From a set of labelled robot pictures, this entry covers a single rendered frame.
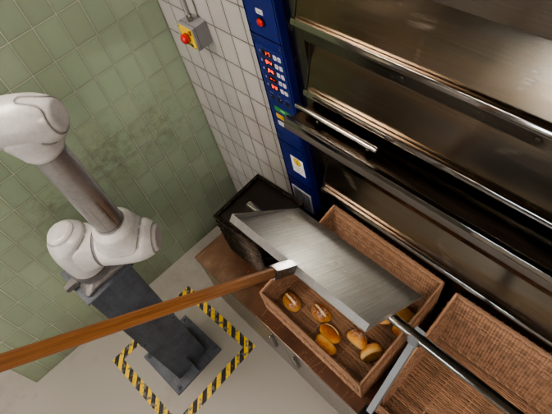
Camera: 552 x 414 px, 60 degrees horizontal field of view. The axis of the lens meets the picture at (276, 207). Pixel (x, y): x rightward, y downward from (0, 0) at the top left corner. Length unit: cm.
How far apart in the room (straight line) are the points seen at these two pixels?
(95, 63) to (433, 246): 152
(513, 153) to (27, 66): 169
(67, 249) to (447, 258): 130
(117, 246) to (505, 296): 128
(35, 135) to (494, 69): 107
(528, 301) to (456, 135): 62
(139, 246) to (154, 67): 95
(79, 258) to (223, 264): 75
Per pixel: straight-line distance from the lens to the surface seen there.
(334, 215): 207
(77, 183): 150
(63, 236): 179
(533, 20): 104
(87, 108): 226
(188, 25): 197
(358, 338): 196
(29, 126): 132
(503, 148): 128
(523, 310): 172
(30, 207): 238
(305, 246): 155
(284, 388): 263
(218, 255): 233
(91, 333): 99
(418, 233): 177
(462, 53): 116
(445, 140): 134
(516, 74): 112
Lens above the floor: 250
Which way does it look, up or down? 53 degrees down
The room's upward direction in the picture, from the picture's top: 18 degrees counter-clockwise
